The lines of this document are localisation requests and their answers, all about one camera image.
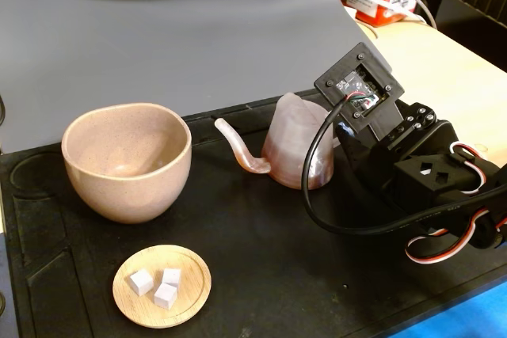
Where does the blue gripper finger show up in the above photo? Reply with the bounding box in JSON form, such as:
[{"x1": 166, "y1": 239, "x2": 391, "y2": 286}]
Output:
[{"x1": 336, "y1": 122, "x2": 357, "y2": 148}]

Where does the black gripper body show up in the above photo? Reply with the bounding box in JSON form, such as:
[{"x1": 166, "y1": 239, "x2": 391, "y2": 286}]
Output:
[{"x1": 343, "y1": 100, "x2": 461, "y2": 197}]

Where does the translucent pink plastic kettle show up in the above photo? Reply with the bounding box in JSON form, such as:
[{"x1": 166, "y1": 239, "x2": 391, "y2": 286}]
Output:
[{"x1": 214, "y1": 91, "x2": 341, "y2": 191}]

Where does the pink speckled ceramic cup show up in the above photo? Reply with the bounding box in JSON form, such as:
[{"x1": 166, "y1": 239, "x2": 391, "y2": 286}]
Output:
[{"x1": 60, "y1": 102, "x2": 193, "y2": 225}]

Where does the black rubber tray mat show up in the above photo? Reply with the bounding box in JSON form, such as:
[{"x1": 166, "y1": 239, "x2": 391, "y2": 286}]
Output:
[{"x1": 0, "y1": 88, "x2": 507, "y2": 338}]

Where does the blue sheet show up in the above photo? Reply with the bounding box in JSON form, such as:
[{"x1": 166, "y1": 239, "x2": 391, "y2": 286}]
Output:
[{"x1": 386, "y1": 282, "x2": 507, "y2": 338}]

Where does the white sugar cube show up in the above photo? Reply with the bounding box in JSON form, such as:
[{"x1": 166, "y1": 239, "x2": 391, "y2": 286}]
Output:
[
  {"x1": 125, "y1": 268, "x2": 155, "y2": 298},
  {"x1": 161, "y1": 268, "x2": 182, "y2": 287},
  {"x1": 153, "y1": 282, "x2": 178, "y2": 310}
]

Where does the round wooden coaster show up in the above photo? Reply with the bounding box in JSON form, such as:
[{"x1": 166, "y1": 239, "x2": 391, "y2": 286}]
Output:
[{"x1": 112, "y1": 244, "x2": 212, "y2": 329}]

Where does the black camera cable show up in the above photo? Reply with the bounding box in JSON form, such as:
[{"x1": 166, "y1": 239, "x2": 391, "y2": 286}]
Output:
[{"x1": 300, "y1": 96, "x2": 507, "y2": 236}]

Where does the red white black servo wire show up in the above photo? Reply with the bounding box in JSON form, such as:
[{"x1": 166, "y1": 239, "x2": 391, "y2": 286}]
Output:
[{"x1": 404, "y1": 141, "x2": 507, "y2": 264}]

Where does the white round cable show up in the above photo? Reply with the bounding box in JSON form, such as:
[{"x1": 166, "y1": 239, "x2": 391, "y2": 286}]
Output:
[{"x1": 383, "y1": 0, "x2": 438, "y2": 30}]

